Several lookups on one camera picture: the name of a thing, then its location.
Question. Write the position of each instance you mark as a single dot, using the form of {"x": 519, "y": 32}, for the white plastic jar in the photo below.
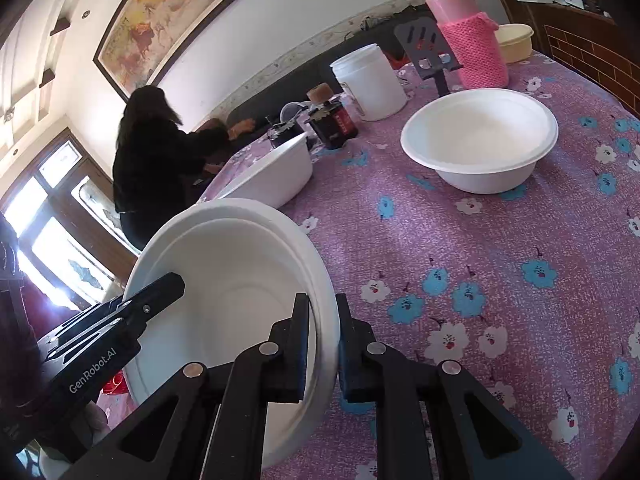
{"x": 370, "y": 85}

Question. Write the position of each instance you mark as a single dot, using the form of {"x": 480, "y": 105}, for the glass panel door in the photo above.
{"x": 60, "y": 200}

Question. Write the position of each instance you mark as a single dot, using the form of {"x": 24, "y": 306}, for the black sofa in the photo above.
{"x": 300, "y": 75}

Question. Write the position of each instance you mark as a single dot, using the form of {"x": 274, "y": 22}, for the brown brick pattern cabinet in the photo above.
{"x": 590, "y": 50}

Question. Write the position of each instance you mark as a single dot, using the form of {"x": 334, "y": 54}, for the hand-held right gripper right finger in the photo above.
{"x": 350, "y": 370}

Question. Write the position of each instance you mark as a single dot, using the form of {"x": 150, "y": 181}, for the dark jar with cork lid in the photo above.
{"x": 335, "y": 125}

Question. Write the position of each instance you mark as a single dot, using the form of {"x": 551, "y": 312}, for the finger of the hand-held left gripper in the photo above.
{"x": 155, "y": 295}

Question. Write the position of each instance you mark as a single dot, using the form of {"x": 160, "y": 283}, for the person's left hand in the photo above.
{"x": 96, "y": 417}

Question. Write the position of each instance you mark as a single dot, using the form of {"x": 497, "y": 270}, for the white disposable bowl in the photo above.
{"x": 475, "y": 130}
{"x": 280, "y": 170}
{"x": 235, "y": 280}

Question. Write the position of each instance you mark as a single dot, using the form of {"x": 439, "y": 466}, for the black pump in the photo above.
{"x": 282, "y": 132}

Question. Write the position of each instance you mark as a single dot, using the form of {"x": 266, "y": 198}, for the framed wall painting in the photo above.
{"x": 165, "y": 10}

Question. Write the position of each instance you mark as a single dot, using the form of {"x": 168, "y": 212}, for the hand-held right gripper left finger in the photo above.
{"x": 295, "y": 360}

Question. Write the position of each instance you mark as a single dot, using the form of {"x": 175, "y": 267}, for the purple floral tablecloth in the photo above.
{"x": 450, "y": 260}

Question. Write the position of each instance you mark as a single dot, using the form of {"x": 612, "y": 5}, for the pink thermos with knitted sleeve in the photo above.
{"x": 475, "y": 50}

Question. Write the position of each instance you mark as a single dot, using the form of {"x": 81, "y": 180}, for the cream round container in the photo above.
{"x": 515, "y": 42}

